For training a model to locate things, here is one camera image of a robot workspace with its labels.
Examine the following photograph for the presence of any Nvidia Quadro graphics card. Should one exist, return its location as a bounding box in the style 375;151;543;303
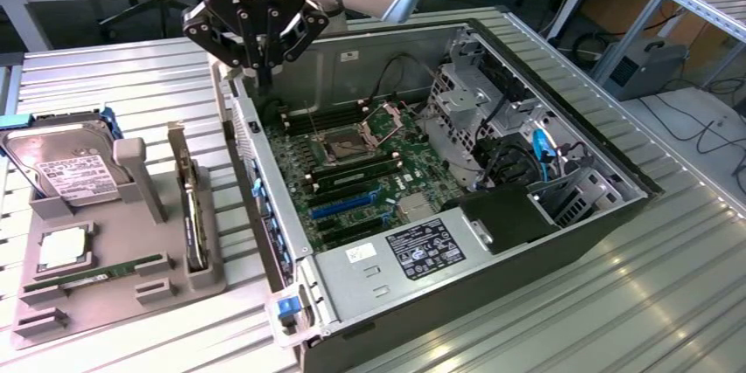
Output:
165;121;212;270

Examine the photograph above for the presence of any black RAM slot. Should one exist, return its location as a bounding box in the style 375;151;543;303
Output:
309;159;400;186
306;155;396;181
280;105;364;125
285;114;368;136
282;109;365;130
278;100;361;120
302;150;392;176

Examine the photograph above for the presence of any thin metal locking lever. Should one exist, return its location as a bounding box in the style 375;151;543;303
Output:
302;100;322;143

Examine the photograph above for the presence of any blue plastic disk caddy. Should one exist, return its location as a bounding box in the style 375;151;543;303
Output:
0;103;124;160

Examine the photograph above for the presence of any metal socket cover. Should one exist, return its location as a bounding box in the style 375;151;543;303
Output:
358;101;409;147

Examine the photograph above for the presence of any CPU socket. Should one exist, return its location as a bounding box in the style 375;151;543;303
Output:
317;128;375;165

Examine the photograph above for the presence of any silver metal disk bay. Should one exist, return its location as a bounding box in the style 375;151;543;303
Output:
428;61;561;165

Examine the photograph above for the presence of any green RAM stick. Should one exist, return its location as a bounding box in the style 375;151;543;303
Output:
22;252;165;294
313;162;403;193

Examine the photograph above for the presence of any green Dell motherboard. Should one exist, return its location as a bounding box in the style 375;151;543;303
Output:
261;100;445;252

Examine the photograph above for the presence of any silver hard disk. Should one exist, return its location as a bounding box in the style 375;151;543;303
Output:
0;121;133;208

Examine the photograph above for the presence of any long black expansion slot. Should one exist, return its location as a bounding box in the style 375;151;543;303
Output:
305;187;377;209
321;226;391;246
317;218;383;237

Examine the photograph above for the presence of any blue expansion slot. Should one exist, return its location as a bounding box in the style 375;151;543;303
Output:
309;197;381;222

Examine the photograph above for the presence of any silver finned chipset heatsink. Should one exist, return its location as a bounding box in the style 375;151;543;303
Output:
397;195;437;222

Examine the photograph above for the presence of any grey plastic parts rack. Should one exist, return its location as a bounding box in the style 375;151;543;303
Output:
9;136;229;351

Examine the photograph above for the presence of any black plastic shroud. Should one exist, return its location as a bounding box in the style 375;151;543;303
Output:
441;184;564;256

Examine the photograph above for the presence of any silver CPU chip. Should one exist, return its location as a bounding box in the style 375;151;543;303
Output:
36;227;89;270

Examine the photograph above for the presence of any grey power supply unit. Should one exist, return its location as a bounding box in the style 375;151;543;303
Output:
308;211;497;327

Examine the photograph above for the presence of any blue case release latch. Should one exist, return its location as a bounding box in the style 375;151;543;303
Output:
272;297;302;327

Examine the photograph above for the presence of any open black PC case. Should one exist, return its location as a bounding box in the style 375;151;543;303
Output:
208;17;665;373

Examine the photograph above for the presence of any dark looping data wire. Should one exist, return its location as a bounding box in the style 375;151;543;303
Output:
371;52;437;104

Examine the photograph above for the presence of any black power wire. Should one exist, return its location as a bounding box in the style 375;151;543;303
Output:
472;121;529;187

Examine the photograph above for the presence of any coiled black cable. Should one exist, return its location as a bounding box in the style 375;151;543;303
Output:
569;31;611;64

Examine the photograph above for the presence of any blue data wire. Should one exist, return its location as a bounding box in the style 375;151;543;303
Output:
529;127;556;183

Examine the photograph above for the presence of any grey box with handle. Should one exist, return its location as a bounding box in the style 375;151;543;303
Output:
599;38;704;102

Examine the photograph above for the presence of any aluminium slat frame table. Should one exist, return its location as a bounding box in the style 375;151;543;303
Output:
592;0;746;90

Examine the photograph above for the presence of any black floor cable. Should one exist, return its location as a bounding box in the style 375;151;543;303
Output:
633;79;746;156

